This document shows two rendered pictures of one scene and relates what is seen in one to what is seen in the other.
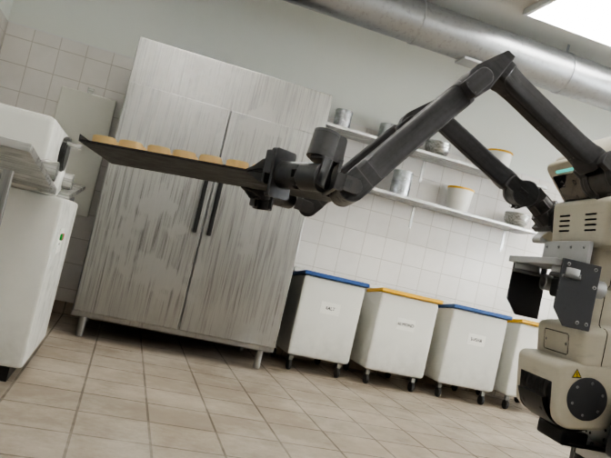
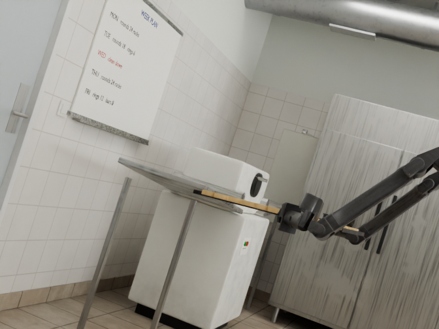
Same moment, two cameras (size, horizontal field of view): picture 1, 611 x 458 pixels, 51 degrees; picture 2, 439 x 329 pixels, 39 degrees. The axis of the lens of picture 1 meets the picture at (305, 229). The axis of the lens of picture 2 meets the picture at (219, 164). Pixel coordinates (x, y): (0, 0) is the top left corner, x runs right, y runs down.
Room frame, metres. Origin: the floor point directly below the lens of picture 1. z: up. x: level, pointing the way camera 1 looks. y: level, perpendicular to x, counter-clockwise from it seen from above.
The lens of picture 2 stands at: (-0.70, -0.85, 1.06)
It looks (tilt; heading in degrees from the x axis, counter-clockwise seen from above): 1 degrees up; 32
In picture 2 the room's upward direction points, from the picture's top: 18 degrees clockwise
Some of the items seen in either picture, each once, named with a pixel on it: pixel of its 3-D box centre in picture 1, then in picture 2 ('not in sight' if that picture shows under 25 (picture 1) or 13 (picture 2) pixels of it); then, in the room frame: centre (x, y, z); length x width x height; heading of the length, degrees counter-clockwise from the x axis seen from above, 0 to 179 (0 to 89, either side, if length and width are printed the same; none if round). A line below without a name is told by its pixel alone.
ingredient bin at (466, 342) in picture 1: (455, 349); not in sight; (5.57, -1.49, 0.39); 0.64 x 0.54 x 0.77; 14
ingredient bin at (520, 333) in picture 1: (520, 363); not in sight; (5.74, -2.12, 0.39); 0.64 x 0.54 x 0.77; 12
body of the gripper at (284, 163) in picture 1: (289, 174); (292, 219); (1.32, 0.06, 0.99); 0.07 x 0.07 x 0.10; 52
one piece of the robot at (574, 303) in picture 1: (555, 281); not in sight; (1.67, -0.66, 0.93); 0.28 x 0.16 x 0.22; 7
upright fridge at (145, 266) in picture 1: (200, 210); (379, 231); (4.82, 0.80, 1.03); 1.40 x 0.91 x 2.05; 105
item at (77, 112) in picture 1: (75, 149); (290, 176); (5.02, 1.88, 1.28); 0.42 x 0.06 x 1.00; 105
